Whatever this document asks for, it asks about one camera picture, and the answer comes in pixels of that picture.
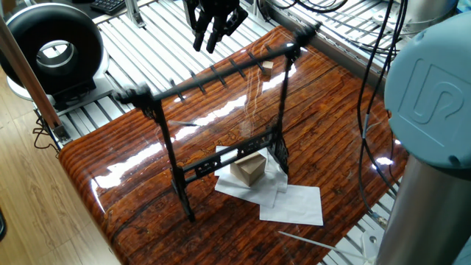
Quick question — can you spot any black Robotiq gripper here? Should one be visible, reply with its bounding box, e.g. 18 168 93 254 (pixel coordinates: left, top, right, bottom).
182 0 250 54

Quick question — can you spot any black pen rack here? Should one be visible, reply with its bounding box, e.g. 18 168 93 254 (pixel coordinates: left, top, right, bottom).
112 21 323 224

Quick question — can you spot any black keyboard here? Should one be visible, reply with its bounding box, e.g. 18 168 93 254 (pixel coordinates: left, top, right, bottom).
90 0 128 16

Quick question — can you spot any large wooden block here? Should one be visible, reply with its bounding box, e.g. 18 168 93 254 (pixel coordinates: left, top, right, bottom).
230 150 268 188

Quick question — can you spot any crumpled white tissue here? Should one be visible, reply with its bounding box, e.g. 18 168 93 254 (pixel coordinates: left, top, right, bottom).
214 145 289 209

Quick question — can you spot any flat white paper sheet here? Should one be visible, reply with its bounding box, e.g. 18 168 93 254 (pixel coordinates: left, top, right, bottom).
259 183 325 227

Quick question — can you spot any wood grain table mat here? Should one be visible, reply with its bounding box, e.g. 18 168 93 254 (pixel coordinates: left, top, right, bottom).
58 24 410 265

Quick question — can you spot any silver bracket stand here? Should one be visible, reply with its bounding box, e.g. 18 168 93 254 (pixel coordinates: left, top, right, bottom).
124 0 147 29

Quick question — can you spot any black ring-shaped device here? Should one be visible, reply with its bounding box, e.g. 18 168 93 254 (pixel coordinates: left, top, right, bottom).
0 2 113 111

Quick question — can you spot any aluminium frame post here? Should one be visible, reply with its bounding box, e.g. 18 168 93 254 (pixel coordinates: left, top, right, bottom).
0 16 71 145

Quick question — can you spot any black cable bundle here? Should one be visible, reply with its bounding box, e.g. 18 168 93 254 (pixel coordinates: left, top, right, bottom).
257 0 409 225

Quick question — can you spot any white cable tie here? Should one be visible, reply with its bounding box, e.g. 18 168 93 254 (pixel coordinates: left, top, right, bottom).
277 230 376 264

